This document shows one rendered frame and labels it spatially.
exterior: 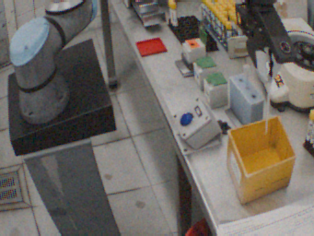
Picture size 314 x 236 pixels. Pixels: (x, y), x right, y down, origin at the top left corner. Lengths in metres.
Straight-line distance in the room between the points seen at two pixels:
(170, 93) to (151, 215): 0.93
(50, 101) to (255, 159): 0.47
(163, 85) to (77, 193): 0.34
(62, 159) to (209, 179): 0.35
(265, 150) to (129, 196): 1.15
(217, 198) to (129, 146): 1.37
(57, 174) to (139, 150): 1.15
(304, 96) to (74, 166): 0.60
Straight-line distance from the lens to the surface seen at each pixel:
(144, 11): 1.50
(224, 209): 1.02
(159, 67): 1.33
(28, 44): 1.04
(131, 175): 2.25
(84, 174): 1.25
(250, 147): 1.09
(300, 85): 1.17
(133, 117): 2.49
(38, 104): 1.13
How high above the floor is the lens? 1.70
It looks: 43 degrees down
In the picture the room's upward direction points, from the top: 6 degrees counter-clockwise
